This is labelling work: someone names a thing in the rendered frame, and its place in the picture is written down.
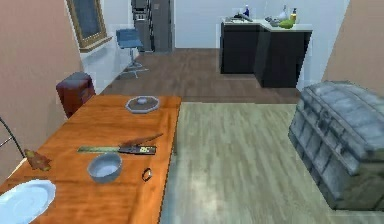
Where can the grey pan lid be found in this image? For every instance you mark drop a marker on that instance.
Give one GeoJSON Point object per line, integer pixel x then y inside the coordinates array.
{"type": "Point", "coordinates": [142, 104]}

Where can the white plate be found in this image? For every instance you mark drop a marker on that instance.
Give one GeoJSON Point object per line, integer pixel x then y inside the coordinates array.
{"type": "Point", "coordinates": [24, 201]}

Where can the blue bottle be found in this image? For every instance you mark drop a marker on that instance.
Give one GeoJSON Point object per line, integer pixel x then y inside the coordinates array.
{"type": "Point", "coordinates": [246, 11]}

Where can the grey bowl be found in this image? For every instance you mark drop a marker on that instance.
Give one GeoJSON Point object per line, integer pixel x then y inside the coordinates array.
{"type": "Point", "coordinates": [104, 167]}

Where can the green round fruit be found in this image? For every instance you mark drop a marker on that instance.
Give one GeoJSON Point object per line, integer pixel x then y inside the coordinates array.
{"type": "Point", "coordinates": [286, 23]}

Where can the dark grey fridge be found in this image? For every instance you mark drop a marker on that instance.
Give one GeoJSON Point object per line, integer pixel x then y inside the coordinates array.
{"type": "Point", "coordinates": [151, 25]}

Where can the dark red chair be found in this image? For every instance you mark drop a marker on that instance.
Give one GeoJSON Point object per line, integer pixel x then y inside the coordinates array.
{"type": "Point", "coordinates": [75, 91]}

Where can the yellow bottle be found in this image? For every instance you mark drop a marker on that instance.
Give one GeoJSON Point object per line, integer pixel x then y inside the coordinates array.
{"type": "Point", "coordinates": [293, 15]}

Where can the orange wooden table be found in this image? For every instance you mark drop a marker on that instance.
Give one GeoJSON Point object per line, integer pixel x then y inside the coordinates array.
{"type": "Point", "coordinates": [100, 196]}

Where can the black remote control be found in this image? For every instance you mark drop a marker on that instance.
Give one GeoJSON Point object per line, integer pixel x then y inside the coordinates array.
{"type": "Point", "coordinates": [138, 149]}

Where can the brown teddy toy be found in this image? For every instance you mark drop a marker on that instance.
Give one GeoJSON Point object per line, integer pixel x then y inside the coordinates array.
{"type": "Point", "coordinates": [37, 160]}

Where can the blue office chair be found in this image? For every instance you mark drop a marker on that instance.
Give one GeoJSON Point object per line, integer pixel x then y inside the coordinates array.
{"type": "Point", "coordinates": [129, 45]}

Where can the black kitchen counter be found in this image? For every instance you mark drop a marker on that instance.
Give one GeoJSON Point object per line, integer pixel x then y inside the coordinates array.
{"type": "Point", "coordinates": [266, 53]}

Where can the clear glass bottle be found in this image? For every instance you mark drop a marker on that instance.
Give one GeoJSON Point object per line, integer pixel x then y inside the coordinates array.
{"type": "Point", "coordinates": [283, 14]}

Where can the grey chest trunk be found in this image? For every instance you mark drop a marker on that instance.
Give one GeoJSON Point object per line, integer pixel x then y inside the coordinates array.
{"type": "Point", "coordinates": [343, 140]}

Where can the green measuring stick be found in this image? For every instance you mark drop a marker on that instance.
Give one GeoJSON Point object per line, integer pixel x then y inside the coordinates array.
{"type": "Point", "coordinates": [96, 149]}

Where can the dark pan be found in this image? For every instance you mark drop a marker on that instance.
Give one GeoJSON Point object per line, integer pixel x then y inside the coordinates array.
{"type": "Point", "coordinates": [242, 16]}

